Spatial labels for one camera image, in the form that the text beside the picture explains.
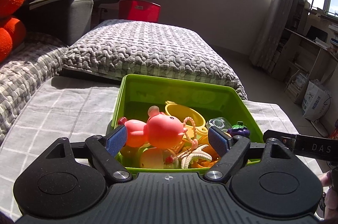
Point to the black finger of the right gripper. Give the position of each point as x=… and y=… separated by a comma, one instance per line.
x=304, y=145

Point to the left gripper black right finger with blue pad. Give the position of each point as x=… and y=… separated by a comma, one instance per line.
x=232, y=152

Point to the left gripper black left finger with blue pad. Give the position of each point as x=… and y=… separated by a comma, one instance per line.
x=102, y=153

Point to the purple toy grapes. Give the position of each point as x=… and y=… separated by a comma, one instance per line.
x=239, y=129

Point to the yellow toy pot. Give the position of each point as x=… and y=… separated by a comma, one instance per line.
x=181, y=112

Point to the tan rubber hand toy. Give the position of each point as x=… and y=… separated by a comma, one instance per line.
x=188, y=157

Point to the pink clear capsule ball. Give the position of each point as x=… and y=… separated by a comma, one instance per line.
x=157, y=158

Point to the pink pig toy with strap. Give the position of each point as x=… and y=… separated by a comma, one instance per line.
x=160, y=130

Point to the person's hand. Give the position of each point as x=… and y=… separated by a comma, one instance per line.
x=330, y=200

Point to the white paper bag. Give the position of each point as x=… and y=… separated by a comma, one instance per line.
x=316, y=101

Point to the green plastic storage bin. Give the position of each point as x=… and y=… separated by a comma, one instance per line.
x=138, y=92

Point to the grey knitted cushion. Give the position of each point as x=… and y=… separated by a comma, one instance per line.
x=116, y=48

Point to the wooden bookshelf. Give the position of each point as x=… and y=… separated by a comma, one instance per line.
x=303, y=53

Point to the grey checked blanket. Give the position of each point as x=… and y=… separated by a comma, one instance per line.
x=35, y=61

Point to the grey armchair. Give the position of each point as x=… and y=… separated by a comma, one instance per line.
x=67, y=20

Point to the red storage box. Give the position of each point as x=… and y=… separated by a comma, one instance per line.
x=139, y=10

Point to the orange plush toy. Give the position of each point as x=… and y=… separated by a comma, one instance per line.
x=13, y=31

